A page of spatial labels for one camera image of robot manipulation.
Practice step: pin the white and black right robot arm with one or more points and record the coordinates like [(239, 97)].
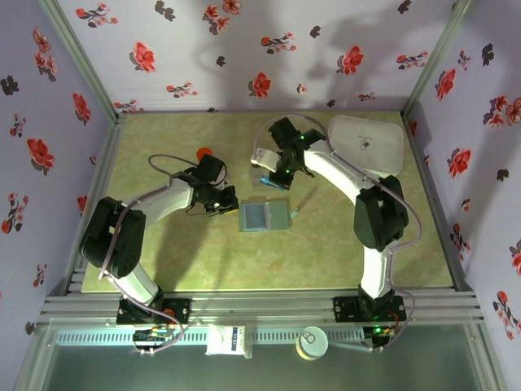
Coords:
[(334, 171)]

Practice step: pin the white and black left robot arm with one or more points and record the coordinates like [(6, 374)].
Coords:
[(171, 199)]

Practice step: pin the orange-lid pill bottle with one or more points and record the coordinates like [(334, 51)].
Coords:
[(203, 152)]

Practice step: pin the white plastic storage box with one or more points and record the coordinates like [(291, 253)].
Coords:
[(366, 138)]

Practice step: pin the white paper packet blue print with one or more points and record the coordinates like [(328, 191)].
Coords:
[(221, 340)]

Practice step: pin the small black controller board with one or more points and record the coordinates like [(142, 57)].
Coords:
[(150, 336), (378, 332)]

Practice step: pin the tin can with pull tab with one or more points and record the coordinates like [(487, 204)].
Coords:
[(312, 344)]

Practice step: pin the aluminium frame rail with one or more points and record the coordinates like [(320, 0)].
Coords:
[(264, 303)]

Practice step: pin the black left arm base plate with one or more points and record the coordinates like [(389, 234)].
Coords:
[(179, 309)]

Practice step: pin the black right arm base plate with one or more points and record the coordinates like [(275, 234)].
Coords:
[(346, 309)]

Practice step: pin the aluminium corner post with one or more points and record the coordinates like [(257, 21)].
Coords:
[(436, 61), (84, 61)]

